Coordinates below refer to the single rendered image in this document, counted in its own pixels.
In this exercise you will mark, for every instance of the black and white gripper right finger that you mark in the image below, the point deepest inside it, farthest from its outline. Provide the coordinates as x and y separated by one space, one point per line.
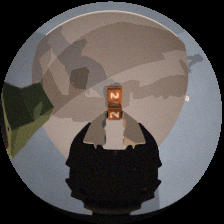
139 137

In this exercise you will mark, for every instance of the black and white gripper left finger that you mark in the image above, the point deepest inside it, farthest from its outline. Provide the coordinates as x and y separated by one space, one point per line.
89 137

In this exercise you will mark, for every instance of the brown wooden calendar cube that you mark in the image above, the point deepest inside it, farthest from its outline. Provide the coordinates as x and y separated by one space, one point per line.
114 111
114 94

